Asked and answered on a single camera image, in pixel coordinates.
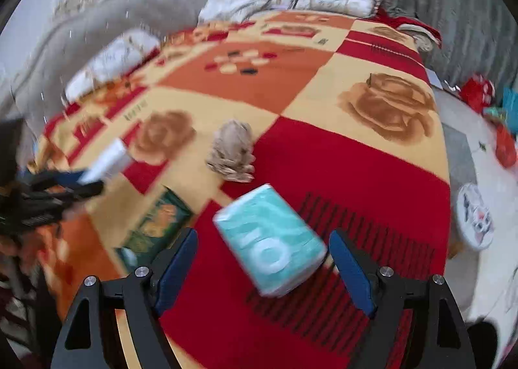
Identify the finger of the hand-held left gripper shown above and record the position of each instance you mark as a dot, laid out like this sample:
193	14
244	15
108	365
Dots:
68	177
73	193

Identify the white printed carton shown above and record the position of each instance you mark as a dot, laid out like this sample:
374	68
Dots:
109	158

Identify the teal tissue pack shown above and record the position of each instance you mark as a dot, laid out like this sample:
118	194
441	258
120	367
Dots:
267	231

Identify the grey green patterned curtain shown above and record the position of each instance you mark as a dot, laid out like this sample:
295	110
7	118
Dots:
445	9

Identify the red orange printed blanket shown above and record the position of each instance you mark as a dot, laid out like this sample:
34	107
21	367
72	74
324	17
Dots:
344	174

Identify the red plush cloth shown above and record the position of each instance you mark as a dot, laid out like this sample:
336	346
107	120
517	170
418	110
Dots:
412	27

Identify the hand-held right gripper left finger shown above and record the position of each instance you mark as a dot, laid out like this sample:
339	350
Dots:
178	268

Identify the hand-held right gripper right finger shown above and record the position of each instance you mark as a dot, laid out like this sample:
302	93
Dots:
350	272

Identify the cat print round stool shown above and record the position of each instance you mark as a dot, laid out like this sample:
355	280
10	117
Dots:
475	215

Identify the brown crumpled paper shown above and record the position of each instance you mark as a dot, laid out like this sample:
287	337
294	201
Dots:
230	154

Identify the teal shopping bag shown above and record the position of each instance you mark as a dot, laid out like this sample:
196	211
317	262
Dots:
510	98

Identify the red gift bag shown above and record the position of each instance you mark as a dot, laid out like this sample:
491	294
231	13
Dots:
477	92

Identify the red plastic bag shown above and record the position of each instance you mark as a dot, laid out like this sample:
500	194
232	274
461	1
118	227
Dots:
508	146

